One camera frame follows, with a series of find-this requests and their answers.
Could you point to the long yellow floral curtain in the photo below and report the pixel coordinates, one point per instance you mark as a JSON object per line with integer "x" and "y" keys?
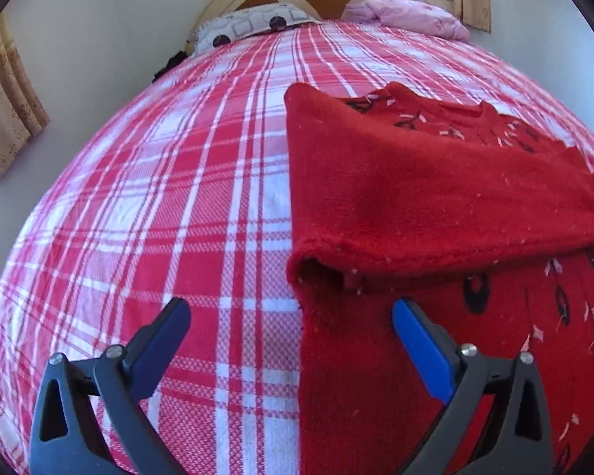
{"x": 7, "y": 109}

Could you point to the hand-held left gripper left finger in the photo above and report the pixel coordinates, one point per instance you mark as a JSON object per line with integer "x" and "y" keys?
{"x": 164, "y": 339}

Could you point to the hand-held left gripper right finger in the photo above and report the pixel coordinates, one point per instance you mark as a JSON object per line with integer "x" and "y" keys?
{"x": 420, "y": 351}

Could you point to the grey patterned pillow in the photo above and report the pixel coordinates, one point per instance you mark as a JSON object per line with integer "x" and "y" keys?
{"x": 247, "y": 24}

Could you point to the pink floral pillow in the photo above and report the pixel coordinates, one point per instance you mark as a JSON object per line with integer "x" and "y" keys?
{"x": 411, "y": 17}

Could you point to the red plaid bed sheet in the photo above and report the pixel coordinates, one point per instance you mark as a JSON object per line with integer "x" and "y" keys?
{"x": 178, "y": 183}

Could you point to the black cloth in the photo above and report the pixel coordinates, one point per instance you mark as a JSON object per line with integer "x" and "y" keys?
{"x": 168, "y": 67}

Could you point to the red beaded sweater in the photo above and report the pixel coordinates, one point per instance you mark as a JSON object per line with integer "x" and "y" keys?
{"x": 425, "y": 198}

